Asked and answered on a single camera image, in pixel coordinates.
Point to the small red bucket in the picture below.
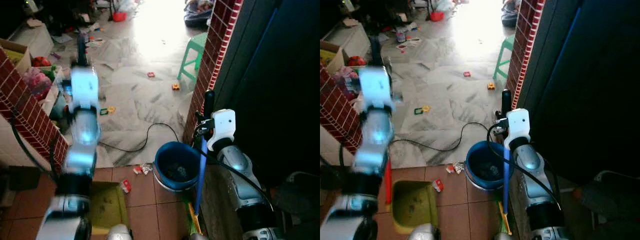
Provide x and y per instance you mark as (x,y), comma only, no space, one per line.
(119,16)
(436,16)

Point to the white wooden rack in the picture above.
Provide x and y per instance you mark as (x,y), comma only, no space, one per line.
(52,97)
(356,102)

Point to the green plastic stool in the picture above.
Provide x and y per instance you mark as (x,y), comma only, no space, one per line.
(195,45)
(506,47)

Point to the green and yellow toy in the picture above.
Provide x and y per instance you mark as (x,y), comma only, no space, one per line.
(425,108)
(111,109)

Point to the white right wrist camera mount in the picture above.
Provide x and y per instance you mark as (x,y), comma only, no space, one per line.
(517,125)
(223,127)

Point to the crumpled silver wrapper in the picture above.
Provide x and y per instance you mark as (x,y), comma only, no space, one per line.
(142,169)
(455,167)

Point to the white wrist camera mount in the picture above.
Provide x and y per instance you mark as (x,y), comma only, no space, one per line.
(223,127)
(84,87)
(517,125)
(375,85)

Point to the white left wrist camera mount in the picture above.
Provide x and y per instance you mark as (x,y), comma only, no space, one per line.
(84,87)
(375,85)

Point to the red snack wrapper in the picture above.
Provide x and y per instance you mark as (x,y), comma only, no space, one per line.
(438,185)
(126,186)

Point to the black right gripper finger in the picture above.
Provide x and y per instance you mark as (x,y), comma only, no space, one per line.
(506,100)
(209,102)

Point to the silver right robot leg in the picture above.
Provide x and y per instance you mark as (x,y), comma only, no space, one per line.
(197,236)
(502,236)

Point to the yellow-green snack bag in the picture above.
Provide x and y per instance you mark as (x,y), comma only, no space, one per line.
(414,205)
(107,205)

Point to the white picture book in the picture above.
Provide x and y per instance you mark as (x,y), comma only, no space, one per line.
(95,43)
(409,44)

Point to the silver left robot leg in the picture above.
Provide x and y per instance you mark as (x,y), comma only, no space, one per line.
(119,233)
(424,233)

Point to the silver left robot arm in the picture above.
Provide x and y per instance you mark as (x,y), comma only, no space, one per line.
(82,130)
(375,130)

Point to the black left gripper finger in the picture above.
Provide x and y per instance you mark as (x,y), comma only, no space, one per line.
(374,46)
(81,45)

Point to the blue plastic bucket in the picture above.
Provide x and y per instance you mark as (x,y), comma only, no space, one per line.
(485,165)
(175,165)

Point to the white storage box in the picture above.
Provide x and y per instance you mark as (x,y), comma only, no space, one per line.
(32,39)
(350,39)

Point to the brown cardboard box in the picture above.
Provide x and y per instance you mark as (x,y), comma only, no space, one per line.
(332,52)
(17,52)

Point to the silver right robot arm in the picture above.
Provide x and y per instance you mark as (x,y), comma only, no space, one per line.
(240,190)
(537,190)

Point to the silver robot leg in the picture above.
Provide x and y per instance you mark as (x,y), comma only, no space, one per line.
(502,236)
(119,233)
(197,236)
(424,233)

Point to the pink plastic bag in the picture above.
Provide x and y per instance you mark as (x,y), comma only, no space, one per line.
(36,81)
(346,80)

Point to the red plastic stick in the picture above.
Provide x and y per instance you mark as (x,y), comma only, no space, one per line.
(387,182)

